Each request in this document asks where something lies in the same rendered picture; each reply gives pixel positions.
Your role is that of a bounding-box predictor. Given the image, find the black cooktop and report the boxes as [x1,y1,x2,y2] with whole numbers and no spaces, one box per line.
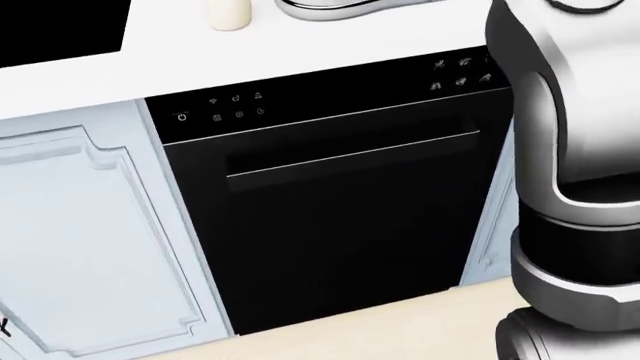
[0,0,128,70]

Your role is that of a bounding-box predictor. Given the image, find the cream cylindrical container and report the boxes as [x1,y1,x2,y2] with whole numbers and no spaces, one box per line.
[208,0,252,32]

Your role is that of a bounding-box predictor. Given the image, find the silver stand mixer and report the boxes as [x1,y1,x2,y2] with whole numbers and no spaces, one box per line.
[274,0,444,22]

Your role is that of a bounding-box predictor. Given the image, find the light blue cabinet door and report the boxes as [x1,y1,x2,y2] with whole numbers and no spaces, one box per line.
[0,99,236,360]
[458,123,524,288]

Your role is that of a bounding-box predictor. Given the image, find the black dishwasher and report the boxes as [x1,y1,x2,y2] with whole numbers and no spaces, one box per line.
[143,45,516,337]

